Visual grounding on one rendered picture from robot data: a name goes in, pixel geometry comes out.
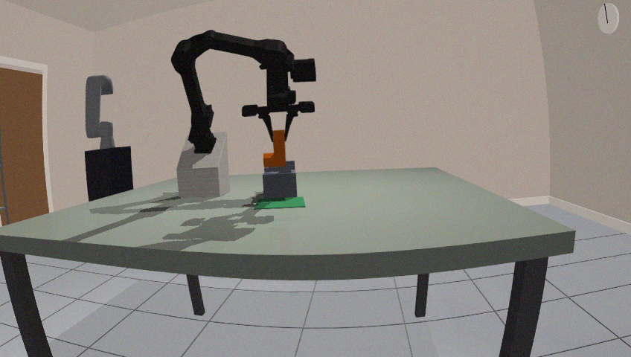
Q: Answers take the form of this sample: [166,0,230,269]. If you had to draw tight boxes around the orange l-shaped block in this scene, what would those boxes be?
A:
[263,130,286,167]

